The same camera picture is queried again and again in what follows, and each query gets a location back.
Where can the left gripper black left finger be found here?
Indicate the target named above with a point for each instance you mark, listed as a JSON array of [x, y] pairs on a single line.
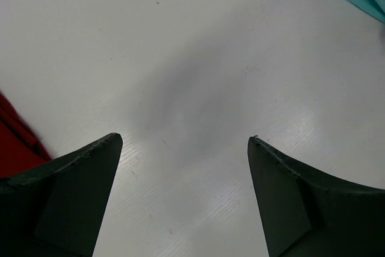
[[57, 208]]

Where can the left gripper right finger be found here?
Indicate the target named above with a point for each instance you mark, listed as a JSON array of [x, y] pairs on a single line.
[[307, 212]]

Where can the dark red t shirt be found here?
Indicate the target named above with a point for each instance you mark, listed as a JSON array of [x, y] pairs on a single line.
[[20, 148]]

